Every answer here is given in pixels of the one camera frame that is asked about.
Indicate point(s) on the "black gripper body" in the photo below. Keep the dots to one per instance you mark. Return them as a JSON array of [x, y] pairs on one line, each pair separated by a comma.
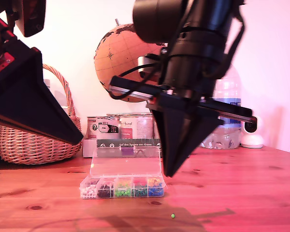
[[191, 72]]

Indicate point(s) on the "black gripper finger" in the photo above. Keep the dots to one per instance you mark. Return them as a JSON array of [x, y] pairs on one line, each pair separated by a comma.
[[200, 130], [171, 125], [26, 101]]

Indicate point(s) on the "white bottle silver cap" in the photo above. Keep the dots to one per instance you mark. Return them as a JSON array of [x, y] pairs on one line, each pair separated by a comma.
[[47, 83]]

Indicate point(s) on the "white can pink label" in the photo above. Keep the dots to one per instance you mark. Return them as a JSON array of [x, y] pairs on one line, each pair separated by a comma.
[[135, 126]]

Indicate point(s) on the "small white carton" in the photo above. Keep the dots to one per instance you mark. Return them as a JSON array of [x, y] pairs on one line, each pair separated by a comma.
[[65, 111]]

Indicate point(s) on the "large clear water bottle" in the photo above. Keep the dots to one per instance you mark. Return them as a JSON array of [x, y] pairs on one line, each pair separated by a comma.
[[229, 87]]

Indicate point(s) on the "clear plastic pin organizer box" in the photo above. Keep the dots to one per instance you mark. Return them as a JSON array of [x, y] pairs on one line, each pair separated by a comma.
[[125, 162]]

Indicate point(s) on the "white can black label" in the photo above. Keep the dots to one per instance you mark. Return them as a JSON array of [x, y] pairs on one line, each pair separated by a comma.
[[102, 128]]

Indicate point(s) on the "cork globe on metal stand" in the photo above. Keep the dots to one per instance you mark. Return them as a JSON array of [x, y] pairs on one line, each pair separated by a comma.
[[116, 60]]

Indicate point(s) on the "cardboard can tray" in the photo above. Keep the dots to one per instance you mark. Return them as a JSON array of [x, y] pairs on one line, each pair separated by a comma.
[[89, 147]]

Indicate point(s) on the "small white round camera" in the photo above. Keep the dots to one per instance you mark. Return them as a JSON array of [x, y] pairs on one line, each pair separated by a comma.
[[252, 140]]

